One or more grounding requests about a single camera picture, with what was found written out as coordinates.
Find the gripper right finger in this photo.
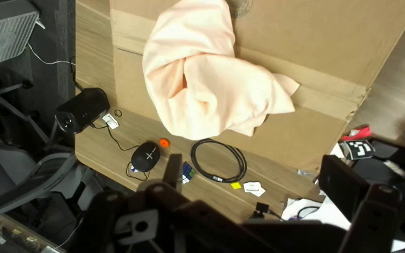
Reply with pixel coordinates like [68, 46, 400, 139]
[318, 154, 403, 253]

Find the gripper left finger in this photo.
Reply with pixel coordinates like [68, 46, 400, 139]
[83, 154, 252, 253]

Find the peach shirt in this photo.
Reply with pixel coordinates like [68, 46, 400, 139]
[142, 0, 301, 141]

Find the brown cardboard box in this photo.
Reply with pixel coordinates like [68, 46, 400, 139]
[109, 0, 405, 173]

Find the white sheet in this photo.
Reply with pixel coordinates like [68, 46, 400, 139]
[281, 198, 352, 231]

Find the black white marker cube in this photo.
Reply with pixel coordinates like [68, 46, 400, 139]
[343, 140, 375, 161]

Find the colourful puzzle cube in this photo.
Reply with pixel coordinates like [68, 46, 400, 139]
[182, 162, 195, 185]

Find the red object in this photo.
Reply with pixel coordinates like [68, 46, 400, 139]
[342, 124, 373, 141]

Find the small white packet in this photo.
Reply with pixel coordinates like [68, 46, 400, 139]
[243, 181, 266, 197]

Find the small black clip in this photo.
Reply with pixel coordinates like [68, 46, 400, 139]
[255, 202, 270, 218]

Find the black round speaker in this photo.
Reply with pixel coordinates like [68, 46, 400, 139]
[131, 141, 161, 173]

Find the white tag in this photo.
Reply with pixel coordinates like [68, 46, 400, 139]
[102, 113, 120, 130]

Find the grey office chair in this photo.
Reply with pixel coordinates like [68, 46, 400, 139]
[0, 67, 83, 216]

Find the grey ribbed appliance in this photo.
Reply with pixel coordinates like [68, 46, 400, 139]
[0, 0, 40, 71]

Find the coil of black cable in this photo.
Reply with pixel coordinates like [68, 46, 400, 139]
[191, 138, 248, 183]

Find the thin black cable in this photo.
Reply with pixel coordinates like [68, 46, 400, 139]
[91, 123, 150, 182]

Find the camera on mount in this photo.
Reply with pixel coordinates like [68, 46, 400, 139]
[55, 87, 111, 135]

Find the white cable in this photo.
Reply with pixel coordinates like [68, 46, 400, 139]
[27, 20, 76, 66]

